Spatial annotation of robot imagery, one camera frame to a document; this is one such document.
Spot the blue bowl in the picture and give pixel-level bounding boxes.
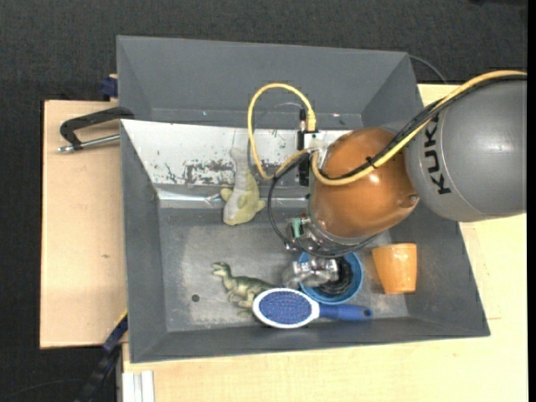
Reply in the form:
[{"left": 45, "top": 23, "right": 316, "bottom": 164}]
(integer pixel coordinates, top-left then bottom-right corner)
[{"left": 296, "top": 250, "right": 364, "bottom": 307}]

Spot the blue and white hairbrush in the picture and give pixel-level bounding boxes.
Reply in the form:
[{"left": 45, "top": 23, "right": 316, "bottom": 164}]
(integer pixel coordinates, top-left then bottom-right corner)
[{"left": 251, "top": 287, "right": 374, "bottom": 330}]

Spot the green toy dinosaur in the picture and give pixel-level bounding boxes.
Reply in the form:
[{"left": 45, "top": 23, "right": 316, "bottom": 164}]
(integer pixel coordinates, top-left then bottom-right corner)
[{"left": 210, "top": 260, "right": 278, "bottom": 320}]

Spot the orange cup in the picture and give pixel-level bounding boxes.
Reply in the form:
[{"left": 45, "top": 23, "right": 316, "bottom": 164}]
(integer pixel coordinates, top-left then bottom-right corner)
[{"left": 371, "top": 242, "right": 419, "bottom": 296}]

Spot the pale green plush shark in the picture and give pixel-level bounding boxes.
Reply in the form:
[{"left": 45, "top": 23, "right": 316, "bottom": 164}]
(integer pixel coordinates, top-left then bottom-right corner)
[{"left": 219, "top": 146, "right": 267, "bottom": 227}]

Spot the grey metal bin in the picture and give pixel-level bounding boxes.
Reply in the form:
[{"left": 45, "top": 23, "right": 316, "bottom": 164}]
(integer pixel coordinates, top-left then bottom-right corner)
[{"left": 116, "top": 34, "right": 492, "bottom": 364}]

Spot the pale cardboard board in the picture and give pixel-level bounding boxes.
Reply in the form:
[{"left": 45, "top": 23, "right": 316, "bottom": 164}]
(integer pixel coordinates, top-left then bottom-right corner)
[{"left": 39, "top": 100, "right": 129, "bottom": 349}]

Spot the black cylinder on white bracket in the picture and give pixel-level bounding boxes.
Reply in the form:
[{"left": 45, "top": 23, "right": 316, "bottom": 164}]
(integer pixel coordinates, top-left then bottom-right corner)
[{"left": 296, "top": 127, "right": 327, "bottom": 187}]

